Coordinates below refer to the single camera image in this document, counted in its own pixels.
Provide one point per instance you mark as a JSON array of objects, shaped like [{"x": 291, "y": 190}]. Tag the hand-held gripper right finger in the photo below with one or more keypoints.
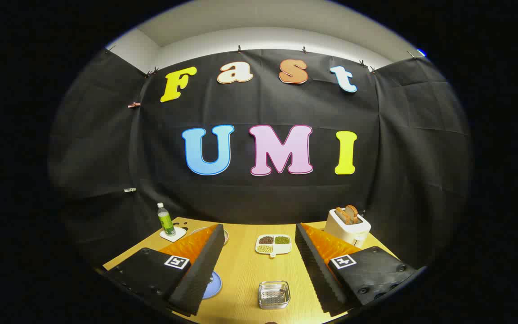
[{"x": 315, "y": 270}]

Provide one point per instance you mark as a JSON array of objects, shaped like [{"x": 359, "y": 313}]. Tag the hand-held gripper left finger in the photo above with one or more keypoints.
[{"x": 203, "y": 270}]

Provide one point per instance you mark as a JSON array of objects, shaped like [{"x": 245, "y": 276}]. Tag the pile of yellow beans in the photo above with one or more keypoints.
[{"x": 265, "y": 248}]

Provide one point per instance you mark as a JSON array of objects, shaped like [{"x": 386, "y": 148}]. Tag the pile of green beans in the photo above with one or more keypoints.
[{"x": 282, "y": 240}]

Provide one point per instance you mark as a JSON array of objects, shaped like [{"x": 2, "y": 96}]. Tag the white divided tray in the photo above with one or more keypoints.
[{"x": 273, "y": 252}]

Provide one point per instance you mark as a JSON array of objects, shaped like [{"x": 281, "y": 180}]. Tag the beige food plate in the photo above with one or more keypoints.
[{"x": 226, "y": 237}]

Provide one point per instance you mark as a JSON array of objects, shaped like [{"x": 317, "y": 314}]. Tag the pile of brown beans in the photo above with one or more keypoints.
[{"x": 266, "y": 240}]

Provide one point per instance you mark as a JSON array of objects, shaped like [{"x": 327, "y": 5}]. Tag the white square coaster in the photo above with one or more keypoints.
[{"x": 179, "y": 234}]

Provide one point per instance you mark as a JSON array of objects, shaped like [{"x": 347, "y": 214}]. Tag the blue plate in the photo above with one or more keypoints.
[{"x": 213, "y": 285}]

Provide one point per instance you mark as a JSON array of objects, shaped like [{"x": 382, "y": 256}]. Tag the green plastic bottle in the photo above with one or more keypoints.
[{"x": 166, "y": 220}]

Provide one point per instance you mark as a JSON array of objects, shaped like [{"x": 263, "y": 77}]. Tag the white toaster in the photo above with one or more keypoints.
[{"x": 346, "y": 231}]

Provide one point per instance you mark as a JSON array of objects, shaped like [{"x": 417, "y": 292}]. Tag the brown bread slice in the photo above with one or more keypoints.
[
  {"x": 353, "y": 212},
  {"x": 342, "y": 216}
]

